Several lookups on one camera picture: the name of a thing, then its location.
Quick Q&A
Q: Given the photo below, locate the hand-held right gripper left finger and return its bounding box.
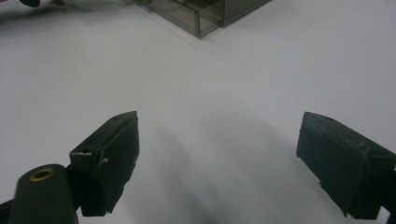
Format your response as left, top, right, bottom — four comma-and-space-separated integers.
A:
68, 110, 140, 217

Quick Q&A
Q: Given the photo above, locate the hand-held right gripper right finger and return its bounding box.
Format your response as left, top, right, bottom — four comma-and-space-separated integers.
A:
295, 111, 396, 220

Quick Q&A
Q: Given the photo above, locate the smoky clear drawer box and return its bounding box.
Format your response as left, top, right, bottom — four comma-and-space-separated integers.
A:
178, 0, 273, 28

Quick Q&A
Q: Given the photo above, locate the white table mat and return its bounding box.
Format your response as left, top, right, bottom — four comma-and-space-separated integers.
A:
0, 0, 396, 224

